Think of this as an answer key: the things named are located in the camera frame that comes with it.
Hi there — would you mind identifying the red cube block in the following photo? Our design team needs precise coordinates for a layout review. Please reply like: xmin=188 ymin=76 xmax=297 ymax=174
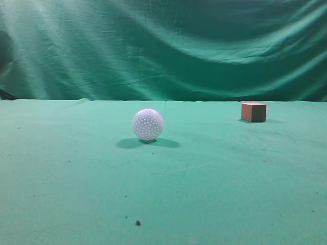
xmin=241 ymin=102 xmax=267 ymax=123

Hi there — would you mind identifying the white dimpled golf ball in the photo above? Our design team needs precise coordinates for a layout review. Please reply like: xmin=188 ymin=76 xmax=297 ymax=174
xmin=132 ymin=109 xmax=164 ymax=141

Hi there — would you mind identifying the green table cloth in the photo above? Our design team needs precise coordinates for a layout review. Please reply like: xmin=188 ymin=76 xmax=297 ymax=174
xmin=1 ymin=99 xmax=326 ymax=244

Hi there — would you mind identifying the green backdrop cloth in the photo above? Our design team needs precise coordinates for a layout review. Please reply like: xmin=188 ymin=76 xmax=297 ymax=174
xmin=1 ymin=1 xmax=326 ymax=102

